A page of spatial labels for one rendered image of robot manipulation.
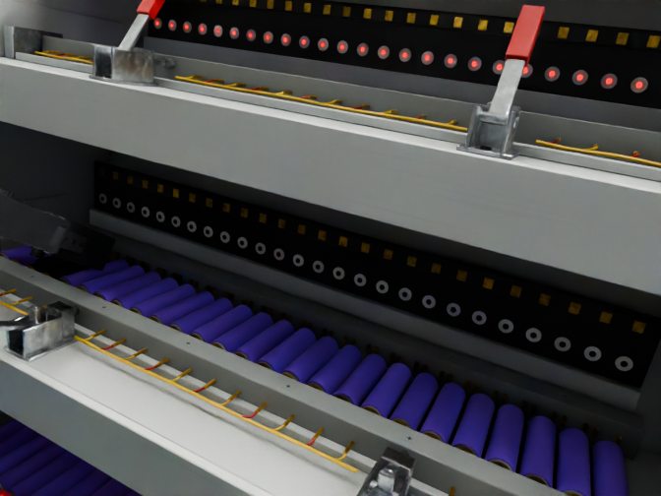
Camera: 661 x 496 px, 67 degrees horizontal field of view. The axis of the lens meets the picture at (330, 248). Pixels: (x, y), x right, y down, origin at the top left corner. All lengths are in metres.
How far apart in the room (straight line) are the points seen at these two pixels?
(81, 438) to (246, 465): 0.12
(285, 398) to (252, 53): 0.35
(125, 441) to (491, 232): 0.25
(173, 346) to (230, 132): 0.15
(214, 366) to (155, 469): 0.07
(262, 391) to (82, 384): 0.12
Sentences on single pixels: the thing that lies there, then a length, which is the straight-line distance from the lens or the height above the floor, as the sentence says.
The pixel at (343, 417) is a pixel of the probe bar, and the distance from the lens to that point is 0.32.
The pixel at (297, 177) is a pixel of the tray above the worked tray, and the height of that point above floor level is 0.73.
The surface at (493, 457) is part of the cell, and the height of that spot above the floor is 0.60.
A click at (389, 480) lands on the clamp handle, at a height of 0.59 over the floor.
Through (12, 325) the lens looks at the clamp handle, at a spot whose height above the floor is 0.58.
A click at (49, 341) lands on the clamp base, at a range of 0.42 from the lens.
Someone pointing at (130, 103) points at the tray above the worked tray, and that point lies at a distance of 0.37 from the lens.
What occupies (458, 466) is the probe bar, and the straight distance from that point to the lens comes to 0.31.
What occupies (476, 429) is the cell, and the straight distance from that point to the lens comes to 0.35.
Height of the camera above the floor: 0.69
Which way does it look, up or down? 1 degrees up
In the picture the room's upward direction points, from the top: 17 degrees clockwise
